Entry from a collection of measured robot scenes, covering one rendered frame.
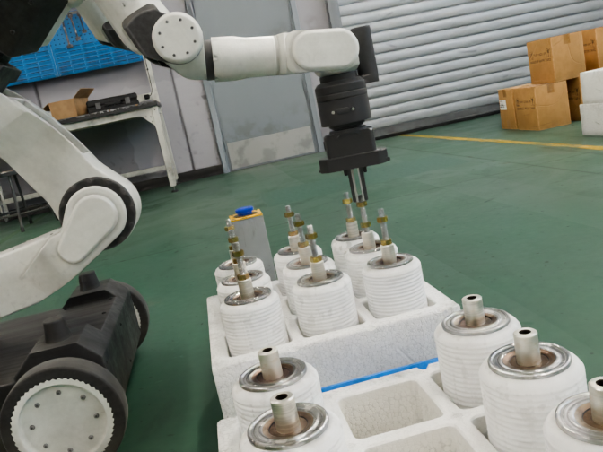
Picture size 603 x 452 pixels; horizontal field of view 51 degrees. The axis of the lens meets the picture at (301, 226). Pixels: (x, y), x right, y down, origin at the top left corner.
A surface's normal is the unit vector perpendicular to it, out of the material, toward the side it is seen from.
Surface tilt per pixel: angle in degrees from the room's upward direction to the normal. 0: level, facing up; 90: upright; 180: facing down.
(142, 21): 89
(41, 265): 106
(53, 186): 90
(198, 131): 90
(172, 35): 89
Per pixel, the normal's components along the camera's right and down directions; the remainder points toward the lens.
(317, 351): 0.17, 0.16
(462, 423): -0.20, -0.96
